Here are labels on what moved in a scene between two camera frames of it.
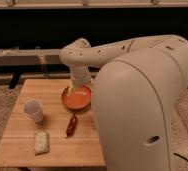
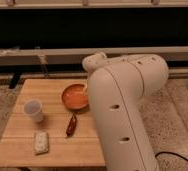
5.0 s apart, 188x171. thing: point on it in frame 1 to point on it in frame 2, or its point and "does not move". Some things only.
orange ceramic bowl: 79,99 does not move
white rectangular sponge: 41,142 does not move
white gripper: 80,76 to 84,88
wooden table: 41,132 does not move
